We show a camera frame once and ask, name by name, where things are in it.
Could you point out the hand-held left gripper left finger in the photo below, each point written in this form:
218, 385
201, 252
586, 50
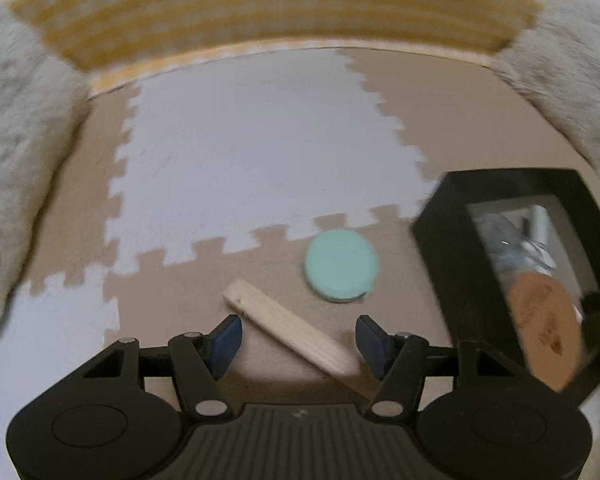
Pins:
227, 341

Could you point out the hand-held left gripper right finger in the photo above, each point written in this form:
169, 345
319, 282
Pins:
370, 341

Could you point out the light wooden block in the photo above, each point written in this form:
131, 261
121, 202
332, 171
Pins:
290, 330

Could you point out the mint green round case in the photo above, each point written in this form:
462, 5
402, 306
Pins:
340, 262

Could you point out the black cardboard box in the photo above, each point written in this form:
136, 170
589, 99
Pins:
445, 230

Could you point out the clear plastic case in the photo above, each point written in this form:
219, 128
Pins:
500, 245

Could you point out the brown round leather coaster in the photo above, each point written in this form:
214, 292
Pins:
540, 325

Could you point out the small white tube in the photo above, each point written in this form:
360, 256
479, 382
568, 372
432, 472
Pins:
540, 225

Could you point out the foam puzzle floor mat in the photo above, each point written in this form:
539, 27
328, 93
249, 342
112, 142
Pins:
255, 160

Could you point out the fluffy beige cushion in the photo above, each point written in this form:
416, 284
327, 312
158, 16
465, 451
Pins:
580, 75
20, 160

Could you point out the yellow checked bumper cushion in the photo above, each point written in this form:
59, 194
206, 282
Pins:
280, 5

